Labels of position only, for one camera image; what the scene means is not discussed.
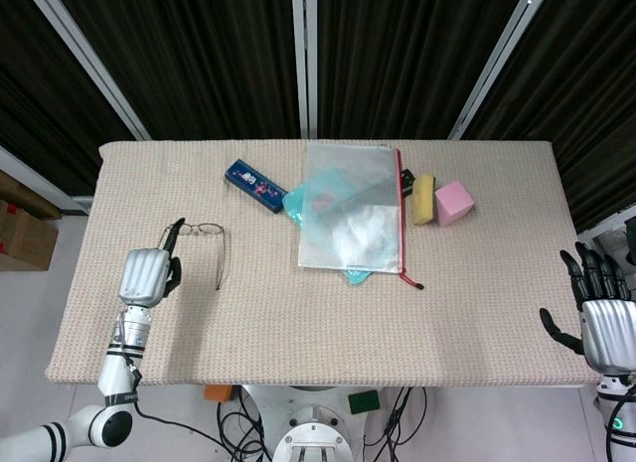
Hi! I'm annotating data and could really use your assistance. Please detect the translucent mesh zipper pouch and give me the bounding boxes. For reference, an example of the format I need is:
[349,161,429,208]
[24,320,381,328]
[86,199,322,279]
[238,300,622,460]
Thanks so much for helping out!
[297,142,426,290]

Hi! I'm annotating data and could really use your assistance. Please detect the white robot torso base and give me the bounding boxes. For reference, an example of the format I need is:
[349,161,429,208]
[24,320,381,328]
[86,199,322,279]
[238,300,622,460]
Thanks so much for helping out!
[238,385,372,462]

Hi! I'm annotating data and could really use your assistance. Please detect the wire-frame eyeglasses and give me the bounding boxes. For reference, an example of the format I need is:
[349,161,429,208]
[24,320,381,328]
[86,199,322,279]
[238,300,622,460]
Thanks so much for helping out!
[158,222,233,291]

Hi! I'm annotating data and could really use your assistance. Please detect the black cable bundle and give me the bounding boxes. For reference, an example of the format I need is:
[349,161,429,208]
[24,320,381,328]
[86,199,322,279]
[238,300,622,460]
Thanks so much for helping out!
[365,385,428,462]

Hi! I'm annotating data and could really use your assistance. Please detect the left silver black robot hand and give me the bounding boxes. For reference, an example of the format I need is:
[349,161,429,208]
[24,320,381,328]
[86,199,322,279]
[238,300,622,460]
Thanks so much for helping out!
[117,218,187,307]

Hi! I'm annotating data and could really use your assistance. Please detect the yellow green sponge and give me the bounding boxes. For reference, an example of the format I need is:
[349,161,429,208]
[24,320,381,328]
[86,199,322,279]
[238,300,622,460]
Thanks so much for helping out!
[411,173,437,228]

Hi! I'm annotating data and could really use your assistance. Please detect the cardboard box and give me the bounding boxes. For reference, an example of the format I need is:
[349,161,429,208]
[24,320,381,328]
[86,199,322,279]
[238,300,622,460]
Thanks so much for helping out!
[0,169,60,272]

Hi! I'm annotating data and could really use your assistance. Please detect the teal plastic bag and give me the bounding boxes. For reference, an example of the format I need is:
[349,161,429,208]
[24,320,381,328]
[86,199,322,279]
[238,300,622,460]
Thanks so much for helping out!
[281,164,373,287]

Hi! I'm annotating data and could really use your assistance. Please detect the dark blue floral box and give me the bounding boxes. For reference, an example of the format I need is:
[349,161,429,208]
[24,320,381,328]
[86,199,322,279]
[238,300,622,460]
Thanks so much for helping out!
[224,158,288,216]

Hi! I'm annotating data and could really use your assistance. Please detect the white metal frame post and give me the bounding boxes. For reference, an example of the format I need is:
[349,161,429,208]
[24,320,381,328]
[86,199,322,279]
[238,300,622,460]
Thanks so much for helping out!
[446,0,551,141]
[32,0,152,141]
[290,0,319,139]

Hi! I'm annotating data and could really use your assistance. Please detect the pink foam block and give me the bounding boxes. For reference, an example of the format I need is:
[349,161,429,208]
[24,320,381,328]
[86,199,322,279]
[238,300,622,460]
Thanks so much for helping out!
[434,179,475,228]

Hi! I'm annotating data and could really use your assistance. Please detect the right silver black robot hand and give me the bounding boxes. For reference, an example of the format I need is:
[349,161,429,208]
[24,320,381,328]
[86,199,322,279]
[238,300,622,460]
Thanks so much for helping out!
[539,241,636,377]

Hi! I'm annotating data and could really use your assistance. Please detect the green box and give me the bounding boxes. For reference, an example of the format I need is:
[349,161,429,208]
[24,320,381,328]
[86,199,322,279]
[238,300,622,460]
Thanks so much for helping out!
[348,388,381,415]

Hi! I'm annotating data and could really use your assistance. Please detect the beige waffle weave tablecloth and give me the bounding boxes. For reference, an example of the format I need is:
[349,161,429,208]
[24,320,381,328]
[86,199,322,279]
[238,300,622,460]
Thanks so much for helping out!
[45,139,601,386]

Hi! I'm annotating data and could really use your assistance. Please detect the black curtain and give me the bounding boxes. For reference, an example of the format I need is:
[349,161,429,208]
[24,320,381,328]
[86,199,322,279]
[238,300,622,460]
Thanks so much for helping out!
[0,0,636,232]

